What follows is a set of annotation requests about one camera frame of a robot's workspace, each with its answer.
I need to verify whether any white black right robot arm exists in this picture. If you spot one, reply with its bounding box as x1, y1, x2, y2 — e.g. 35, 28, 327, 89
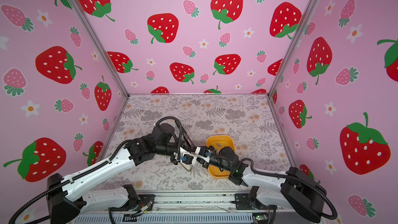
182, 147, 326, 223

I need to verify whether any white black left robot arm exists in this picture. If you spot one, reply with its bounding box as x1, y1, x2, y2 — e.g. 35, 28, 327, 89
46, 123, 196, 224

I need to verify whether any yellow plastic tray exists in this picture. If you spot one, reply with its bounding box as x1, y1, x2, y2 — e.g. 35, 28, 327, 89
206, 135, 239, 179

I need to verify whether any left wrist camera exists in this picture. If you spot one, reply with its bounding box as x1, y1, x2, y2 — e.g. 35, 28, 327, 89
181, 153, 194, 165

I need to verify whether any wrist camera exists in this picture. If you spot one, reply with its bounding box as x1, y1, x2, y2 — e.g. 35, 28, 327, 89
195, 146, 215, 163
181, 153, 194, 165

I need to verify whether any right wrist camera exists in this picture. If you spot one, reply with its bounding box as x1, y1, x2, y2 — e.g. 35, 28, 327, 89
195, 146, 215, 163

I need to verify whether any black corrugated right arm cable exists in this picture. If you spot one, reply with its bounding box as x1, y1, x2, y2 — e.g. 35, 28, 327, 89
240, 158, 338, 220

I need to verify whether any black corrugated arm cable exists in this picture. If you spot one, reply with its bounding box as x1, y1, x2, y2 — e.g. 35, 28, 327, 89
240, 158, 338, 220
154, 116, 184, 159

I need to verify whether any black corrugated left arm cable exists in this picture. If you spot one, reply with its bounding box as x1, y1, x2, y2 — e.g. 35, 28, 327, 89
154, 116, 184, 159

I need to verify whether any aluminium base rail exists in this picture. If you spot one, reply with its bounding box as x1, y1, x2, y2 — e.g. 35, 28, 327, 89
66, 190, 327, 224

